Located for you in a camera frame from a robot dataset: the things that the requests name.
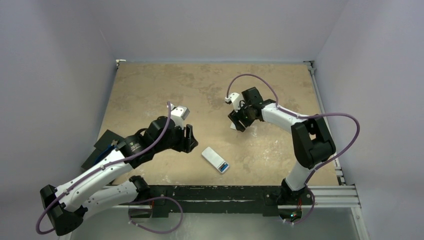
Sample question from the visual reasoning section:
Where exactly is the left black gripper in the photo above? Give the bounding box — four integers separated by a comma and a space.
154, 121, 197, 153

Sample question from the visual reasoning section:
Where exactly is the blue battery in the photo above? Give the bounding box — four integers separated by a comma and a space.
218, 163, 229, 173

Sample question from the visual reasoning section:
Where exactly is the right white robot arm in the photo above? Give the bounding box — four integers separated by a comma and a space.
224, 87, 336, 204

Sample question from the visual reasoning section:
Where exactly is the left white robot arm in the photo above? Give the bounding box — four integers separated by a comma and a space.
35, 115, 199, 237

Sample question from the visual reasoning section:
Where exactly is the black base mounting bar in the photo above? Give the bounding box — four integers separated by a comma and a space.
129, 176, 315, 222

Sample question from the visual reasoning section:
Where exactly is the black box with blue tool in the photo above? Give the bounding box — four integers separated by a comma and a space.
81, 129, 124, 172

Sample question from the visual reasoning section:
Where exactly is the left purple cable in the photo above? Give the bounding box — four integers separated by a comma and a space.
35, 100, 173, 235

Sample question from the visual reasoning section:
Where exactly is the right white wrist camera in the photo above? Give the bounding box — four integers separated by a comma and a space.
224, 92, 244, 112

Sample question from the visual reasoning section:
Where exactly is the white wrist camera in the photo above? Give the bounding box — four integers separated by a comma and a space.
224, 92, 244, 112
170, 105, 190, 129

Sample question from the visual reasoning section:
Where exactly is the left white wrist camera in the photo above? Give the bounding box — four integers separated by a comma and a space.
170, 105, 190, 129

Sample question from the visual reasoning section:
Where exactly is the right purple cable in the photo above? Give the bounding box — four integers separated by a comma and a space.
226, 73, 361, 186

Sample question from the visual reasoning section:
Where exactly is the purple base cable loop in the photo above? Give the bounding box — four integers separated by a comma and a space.
127, 195, 184, 235

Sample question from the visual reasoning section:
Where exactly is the aluminium frame rail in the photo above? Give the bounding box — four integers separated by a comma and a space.
304, 61, 369, 240

